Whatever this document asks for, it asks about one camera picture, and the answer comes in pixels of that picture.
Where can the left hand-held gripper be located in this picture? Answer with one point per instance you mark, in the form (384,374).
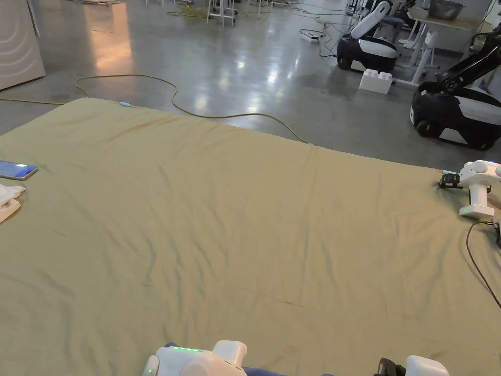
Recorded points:
(184,362)

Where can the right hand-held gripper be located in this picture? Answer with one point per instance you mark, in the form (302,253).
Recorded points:
(424,368)

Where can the bed with beige sheet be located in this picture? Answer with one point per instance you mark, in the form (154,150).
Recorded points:
(242,235)

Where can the spare white hand-held gripper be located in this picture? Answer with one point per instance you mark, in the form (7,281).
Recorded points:
(477,184)

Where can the white folded cloth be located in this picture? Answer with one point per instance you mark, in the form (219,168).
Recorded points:
(7,201)

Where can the smartphone with lit screen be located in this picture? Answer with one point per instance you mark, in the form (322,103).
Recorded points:
(15,169)

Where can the black and white mobile robot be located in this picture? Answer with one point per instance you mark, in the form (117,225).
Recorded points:
(450,111)
(366,49)

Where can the large white plastic brick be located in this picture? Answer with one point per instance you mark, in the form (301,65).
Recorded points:
(375,81)

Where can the white power strip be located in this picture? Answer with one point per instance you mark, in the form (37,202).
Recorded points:
(312,36)

